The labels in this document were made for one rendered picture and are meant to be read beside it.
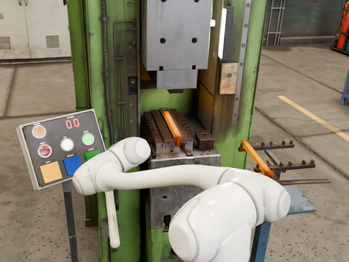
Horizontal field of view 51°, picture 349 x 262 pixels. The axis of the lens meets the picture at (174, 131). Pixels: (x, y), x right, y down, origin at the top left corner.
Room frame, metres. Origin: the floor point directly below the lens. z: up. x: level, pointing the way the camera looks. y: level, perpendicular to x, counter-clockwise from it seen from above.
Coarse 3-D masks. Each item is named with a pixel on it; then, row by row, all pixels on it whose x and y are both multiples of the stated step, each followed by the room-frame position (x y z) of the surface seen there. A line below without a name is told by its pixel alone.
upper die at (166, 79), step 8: (152, 72) 1.79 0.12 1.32; (160, 72) 1.68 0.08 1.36; (168, 72) 1.69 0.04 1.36; (176, 72) 1.70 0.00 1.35; (184, 72) 1.71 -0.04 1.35; (192, 72) 1.71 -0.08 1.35; (152, 80) 1.79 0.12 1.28; (160, 80) 1.68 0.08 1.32; (168, 80) 1.69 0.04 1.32; (176, 80) 1.70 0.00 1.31; (184, 80) 1.71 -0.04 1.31; (192, 80) 1.71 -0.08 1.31; (160, 88) 1.68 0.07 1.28; (168, 88) 1.69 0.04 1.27; (176, 88) 1.70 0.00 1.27; (184, 88) 1.71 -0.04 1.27
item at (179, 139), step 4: (164, 112) 2.02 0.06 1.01; (168, 112) 2.02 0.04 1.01; (168, 116) 1.96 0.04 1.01; (168, 120) 1.91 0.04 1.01; (172, 120) 1.91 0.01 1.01; (172, 124) 1.85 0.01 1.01; (172, 128) 1.80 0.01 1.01; (176, 128) 1.80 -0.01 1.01; (176, 132) 1.75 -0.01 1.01; (176, 136) 1.69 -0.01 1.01; (180, 136) 1.68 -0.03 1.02; (176, 140) 1.68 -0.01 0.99; (180, 140) 1.64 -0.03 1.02; (184, 140) 1.64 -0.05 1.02; (180, 144) 1.65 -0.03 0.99; (184, 144) 1.61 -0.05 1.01; (180, 148) 1.63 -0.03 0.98; (184, 148) 1.61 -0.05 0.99
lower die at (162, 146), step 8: (152, 112) 2.05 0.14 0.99; (160, 112) 2.06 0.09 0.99; (176, 112) 2.06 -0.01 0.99; (160, 120) 1.94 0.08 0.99; (176, 120) 1.95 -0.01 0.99; (160, 128) 1.83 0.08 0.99; (168, 128) 1.84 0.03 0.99; (184, 128) 1.84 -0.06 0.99; (152, 136) 1.77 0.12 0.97; (160, 136) 1.75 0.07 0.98; (168, 136) 1.74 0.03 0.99; (184, 136) 1.74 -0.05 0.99; (160, 144) 1.68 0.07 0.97; (168, 144) 1.69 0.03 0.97; (176, 144) 1.70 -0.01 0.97; (192, 144) 1.72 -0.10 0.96; (160, 152) 1.68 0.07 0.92; (168, 152) 1.69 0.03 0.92
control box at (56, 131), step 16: (80, 112) 1.53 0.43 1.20; (16, 128) 1.41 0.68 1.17; (32, 128) 1.38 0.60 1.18; (48, 128) 1.42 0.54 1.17; (64, 128) 1.45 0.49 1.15; (80, 128) 1.49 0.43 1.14; (96, 128) 1.53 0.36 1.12; (32, 144) 1.35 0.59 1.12; (48, 144) 1.38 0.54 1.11; (80, 144) 1.45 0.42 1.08; (96, 144) 1.49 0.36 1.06; (32, 160) 1.31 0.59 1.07; (48, 160) 1.34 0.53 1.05; (32, 176) 1.30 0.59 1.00; (64, 176) 1.34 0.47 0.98
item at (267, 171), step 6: (246, 144) 1.70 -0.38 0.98; (246, 150) 1.67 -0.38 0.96; (252, 150) 1.64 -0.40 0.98; (252, 156) 1.59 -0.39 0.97; (258, 156) 1.58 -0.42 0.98; (258, 162) 1.52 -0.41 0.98; (264, 168) 1.46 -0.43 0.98; (264, 174) 1.43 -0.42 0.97; (270, 174) 1.41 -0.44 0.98; (276, 180) 1.36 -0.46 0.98
